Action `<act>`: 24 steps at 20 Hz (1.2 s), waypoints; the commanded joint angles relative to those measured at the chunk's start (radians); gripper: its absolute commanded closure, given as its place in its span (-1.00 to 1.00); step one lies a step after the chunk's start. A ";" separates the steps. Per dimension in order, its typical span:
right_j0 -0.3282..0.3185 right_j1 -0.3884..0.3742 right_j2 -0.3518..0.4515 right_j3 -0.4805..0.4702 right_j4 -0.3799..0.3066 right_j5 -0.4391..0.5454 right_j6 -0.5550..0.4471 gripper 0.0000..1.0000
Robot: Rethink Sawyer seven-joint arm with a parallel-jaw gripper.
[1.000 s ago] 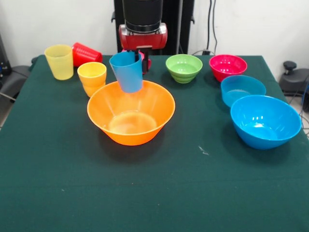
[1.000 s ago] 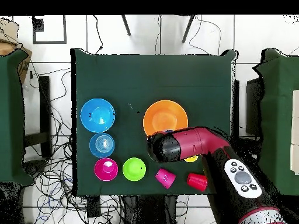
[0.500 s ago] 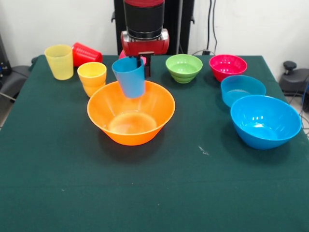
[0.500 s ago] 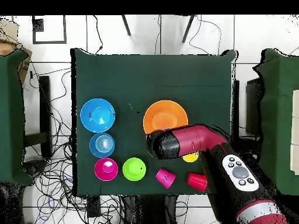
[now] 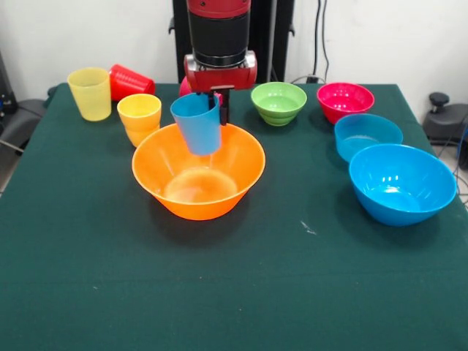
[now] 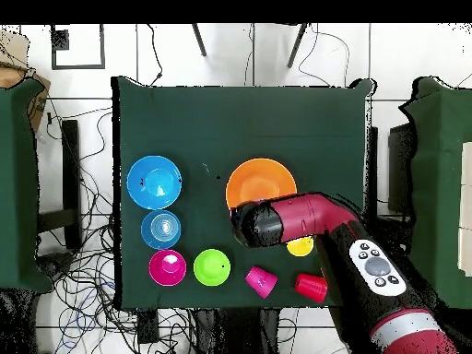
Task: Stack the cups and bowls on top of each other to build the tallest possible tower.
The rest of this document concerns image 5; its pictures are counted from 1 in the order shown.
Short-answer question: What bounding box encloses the black wall cable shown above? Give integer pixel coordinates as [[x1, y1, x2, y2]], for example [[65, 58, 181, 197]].
[[313, 0, 332, 80]]

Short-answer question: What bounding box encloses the black equipment box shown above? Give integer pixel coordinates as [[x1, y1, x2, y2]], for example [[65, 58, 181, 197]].
[[0, 50, 19, 114]]

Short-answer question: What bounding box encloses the dark green table cloth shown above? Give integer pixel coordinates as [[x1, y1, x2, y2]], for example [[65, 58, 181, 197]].
[[0, 82, 468, 351]]

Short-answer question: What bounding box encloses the small yellow orange cup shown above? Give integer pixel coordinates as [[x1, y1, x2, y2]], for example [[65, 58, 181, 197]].
[[116, 93, 162, 148]]

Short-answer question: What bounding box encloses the large blue bowl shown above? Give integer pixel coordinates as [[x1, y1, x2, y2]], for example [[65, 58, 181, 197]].
[[348, 143, 458, 227]]

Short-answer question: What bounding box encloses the green bowl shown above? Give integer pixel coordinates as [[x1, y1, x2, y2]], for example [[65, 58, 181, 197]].
[[250, 82, 308, 127]]

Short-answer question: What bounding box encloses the pink bowl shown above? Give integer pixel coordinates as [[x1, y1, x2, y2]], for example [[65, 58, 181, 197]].
[[316, 82, 376, 126]]

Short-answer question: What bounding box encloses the pale yellow cup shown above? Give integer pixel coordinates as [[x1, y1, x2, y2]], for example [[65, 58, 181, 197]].
[[67, 67, 112, 122]]

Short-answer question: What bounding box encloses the large orange bowl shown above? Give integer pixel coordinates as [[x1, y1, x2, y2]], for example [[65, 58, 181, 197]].
[[131, 123, 267, 222]]

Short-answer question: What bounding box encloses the blue cup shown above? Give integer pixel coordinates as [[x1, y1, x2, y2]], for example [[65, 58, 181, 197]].
[[170, 92, 223, 156]]

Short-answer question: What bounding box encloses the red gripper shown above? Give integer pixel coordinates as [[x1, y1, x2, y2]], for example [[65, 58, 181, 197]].
[[183, 53, 258, 127]]

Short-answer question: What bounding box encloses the light blue shallow bowl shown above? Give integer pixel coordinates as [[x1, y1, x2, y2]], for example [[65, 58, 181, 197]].
[[333, 113, 404, 163]]

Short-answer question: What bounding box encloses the red cup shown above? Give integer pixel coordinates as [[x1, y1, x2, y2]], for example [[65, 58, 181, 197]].
[[108, 64, 156, 102]]

